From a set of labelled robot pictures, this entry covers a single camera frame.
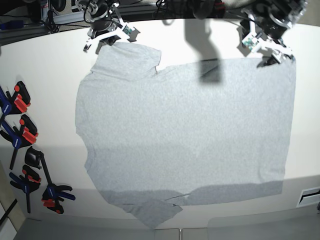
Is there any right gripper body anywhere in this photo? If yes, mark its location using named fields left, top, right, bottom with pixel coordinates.
left=83, top=17, right=128, bottom=52

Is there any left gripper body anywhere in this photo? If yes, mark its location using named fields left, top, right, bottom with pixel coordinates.
left=241, top=8, right=293, bottom=58

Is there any grey T-shirt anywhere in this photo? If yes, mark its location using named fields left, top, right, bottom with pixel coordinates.
left=75, top=42, right=296, bottom=228

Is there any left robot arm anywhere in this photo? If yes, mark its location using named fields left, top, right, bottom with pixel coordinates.
left=240, top=0, right=308, bottom=68

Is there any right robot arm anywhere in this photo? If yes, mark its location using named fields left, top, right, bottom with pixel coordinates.
left=74, top=0, right=133, bottom=53

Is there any blue clamp top left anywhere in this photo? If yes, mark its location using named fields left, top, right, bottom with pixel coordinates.
left=0, top=81, right=31, bottom=124

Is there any blue clamp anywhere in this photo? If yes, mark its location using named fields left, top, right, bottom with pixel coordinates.
left=9, top=164, right=42, bottom=214
left=0, top=114, right=39, bottom=170
left=0, top=81, right=31, bottom=124

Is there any white label plate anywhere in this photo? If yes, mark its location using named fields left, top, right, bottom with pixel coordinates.
left=296, top=186, right=320, bottom=208

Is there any long black bar clamp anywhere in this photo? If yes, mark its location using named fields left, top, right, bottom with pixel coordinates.
left=24, top=146, right=76, bottom=215

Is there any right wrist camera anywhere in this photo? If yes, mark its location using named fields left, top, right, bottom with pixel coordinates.
left=122, top=25, right=141, bottom=43

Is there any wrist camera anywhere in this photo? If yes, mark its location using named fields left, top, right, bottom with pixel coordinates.
left=241, top=34, right=262, bottom=53
left=122, top=25, right=141, bottom=43

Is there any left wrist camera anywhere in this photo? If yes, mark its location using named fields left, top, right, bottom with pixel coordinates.
left=241, top=34, right=262, bottom=53

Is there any blue box on rail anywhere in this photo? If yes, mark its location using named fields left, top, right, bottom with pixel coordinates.
left=0, top=20, right=24, bottom=31

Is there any aluminium frame rail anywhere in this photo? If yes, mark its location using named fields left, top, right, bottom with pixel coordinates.
left=0, top=8, right=89, bottom=46

